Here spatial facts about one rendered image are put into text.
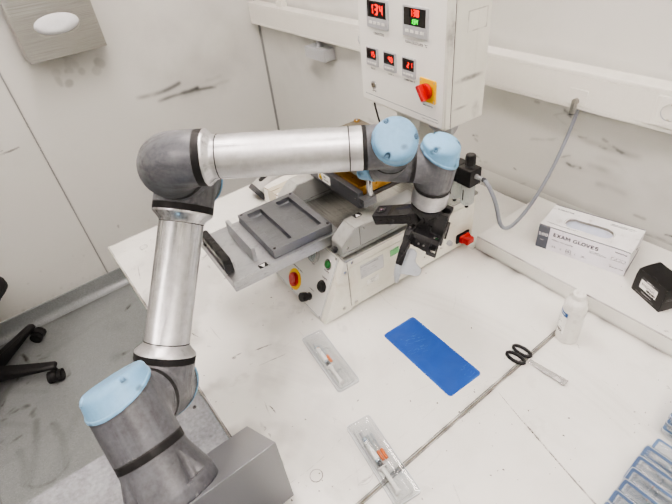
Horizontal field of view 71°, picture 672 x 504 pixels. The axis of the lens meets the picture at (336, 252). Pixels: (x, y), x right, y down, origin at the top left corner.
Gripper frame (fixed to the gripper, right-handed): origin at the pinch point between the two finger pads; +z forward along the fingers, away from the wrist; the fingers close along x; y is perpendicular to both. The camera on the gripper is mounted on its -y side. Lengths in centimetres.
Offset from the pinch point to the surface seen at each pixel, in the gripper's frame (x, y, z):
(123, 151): 44, -163, 56
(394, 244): 6.6, -5.7, 3.2
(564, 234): 31.4, 32.1, 1.3
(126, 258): -18, -87, 32
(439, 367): -15.5, 17.0, 12.2
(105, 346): -23, -131, 117
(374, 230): 2.4, -10.1, -3.3
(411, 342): -11.4, 8.6, 14.1
